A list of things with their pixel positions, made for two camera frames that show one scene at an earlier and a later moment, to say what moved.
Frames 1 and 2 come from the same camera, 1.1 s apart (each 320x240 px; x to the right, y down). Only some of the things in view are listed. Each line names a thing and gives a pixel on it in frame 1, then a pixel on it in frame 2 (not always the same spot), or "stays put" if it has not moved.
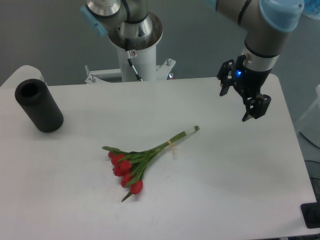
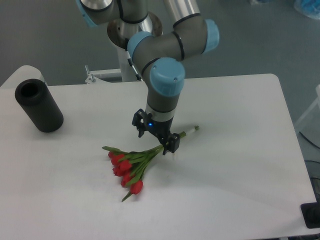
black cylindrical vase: [35, 99] stays put
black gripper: [248, 82] to [142, 120]
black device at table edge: [311, 213] stays put
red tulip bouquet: [129, 165] stays put
